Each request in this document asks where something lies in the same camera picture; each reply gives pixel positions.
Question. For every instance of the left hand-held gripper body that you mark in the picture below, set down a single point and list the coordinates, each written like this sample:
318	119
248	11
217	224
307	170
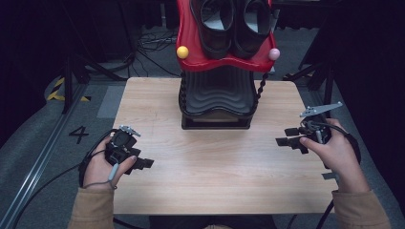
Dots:
122	144

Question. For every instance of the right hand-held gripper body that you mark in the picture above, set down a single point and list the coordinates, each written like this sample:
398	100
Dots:
318	129

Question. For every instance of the black leather shoe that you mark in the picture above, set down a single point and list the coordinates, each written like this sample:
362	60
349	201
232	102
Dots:
251	44
219	46

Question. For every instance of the person's right hand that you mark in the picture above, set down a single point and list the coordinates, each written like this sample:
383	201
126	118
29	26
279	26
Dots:
337	156

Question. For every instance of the black tripod stand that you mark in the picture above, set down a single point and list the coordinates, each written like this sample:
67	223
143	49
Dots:
68	82
328	82

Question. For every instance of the red and black shoe rack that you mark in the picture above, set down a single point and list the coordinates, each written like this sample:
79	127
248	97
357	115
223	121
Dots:
219	92

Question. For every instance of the person's left hand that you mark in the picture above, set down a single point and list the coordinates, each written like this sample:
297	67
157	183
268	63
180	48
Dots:
98	171

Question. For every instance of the metal floor rail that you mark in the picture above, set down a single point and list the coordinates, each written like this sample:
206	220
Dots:
41	159

